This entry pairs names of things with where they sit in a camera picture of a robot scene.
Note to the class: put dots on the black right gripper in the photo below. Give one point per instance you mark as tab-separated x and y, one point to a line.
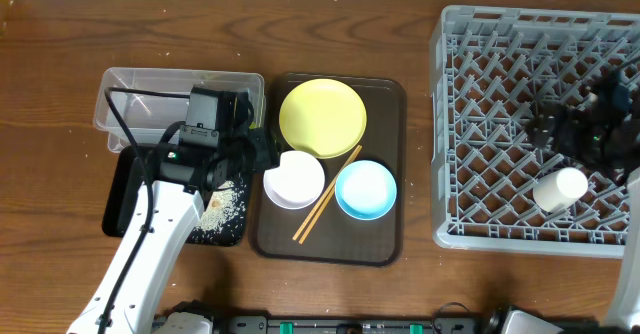
573	120

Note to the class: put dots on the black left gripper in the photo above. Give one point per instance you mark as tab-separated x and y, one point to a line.
269	156

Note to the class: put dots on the white pink rice bowl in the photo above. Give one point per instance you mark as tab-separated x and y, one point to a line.
297	182

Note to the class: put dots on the small white cup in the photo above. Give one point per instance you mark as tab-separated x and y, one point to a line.
560	189

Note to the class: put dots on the yellow plate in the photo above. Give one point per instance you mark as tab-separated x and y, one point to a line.
323	117

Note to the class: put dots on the blue bowl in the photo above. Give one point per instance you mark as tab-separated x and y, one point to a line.
366	190

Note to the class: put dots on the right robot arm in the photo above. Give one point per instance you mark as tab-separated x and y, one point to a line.
623	314

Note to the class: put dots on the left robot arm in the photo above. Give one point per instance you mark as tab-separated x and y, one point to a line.
177	184

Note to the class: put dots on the grey dishwasher rack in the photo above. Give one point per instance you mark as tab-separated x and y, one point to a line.
490	68

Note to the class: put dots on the pile of rice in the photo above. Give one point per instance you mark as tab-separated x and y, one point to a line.
225	205

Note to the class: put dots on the black tray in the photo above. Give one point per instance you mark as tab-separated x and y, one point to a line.
123	196

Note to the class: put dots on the brown serving tray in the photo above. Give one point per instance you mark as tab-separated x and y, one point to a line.
322	231

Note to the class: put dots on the clear plastic bin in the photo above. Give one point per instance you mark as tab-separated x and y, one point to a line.
156	98

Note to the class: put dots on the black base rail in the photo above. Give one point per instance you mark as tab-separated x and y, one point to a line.
196	317

